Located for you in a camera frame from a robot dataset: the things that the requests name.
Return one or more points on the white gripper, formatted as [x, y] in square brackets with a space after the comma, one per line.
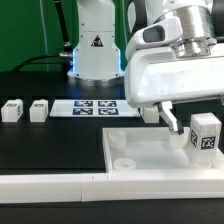
[148, 83]

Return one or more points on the white square tabletop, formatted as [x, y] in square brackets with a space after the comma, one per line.
[141, 149]

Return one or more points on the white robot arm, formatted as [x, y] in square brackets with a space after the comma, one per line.
[173, 55]

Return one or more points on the white marker sheet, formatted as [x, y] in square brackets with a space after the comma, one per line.
[92, 108]

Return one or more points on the white L-shaped obstacle wall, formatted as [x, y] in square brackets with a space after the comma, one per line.
[104, 187]

